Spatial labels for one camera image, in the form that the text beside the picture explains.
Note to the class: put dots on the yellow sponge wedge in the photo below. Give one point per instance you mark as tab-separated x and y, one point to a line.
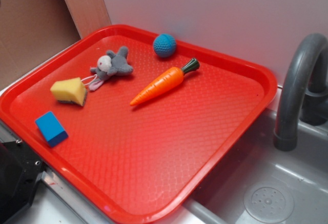
71	91

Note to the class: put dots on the wooden board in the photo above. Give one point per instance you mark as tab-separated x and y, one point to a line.
88	15

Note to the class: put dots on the orange plastic carrot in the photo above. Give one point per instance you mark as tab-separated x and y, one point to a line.
167	81

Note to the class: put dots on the grey plush mouse toy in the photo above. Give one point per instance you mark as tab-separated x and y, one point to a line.
108	65

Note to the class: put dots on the blue knitted ball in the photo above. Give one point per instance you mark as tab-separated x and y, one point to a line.
164	45

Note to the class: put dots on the grey plastic faucet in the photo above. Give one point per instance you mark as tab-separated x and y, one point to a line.
304	93

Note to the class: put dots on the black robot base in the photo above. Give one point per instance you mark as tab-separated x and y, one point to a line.
21	170

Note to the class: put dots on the blue rectangular block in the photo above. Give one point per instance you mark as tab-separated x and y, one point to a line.
51	129

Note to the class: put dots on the grey plastic sink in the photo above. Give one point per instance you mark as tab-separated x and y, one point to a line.
256	183

